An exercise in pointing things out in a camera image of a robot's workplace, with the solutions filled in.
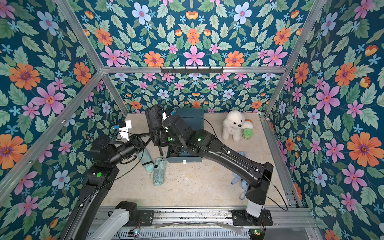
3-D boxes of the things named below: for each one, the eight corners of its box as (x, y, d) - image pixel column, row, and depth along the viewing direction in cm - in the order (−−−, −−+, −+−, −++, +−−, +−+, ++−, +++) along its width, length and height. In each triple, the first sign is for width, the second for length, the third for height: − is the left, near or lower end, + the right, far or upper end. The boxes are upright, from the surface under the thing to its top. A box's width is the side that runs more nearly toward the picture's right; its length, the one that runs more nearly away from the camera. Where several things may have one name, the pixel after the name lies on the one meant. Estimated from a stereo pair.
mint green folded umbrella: (154, 186, 85) (151, 183, 82) (156, 161, 96) (154, 157, 92) (164, 185, 86) (162, 182, 82) (165, 160, 96) (164, 156, 92)
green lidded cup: (243, 140, 106) (244, 136, 102) (241, 132, 111) (242, 128, 107) (252, 140, 106) (254, 136, 102) (250, 132, 111) (252, 128, 107)
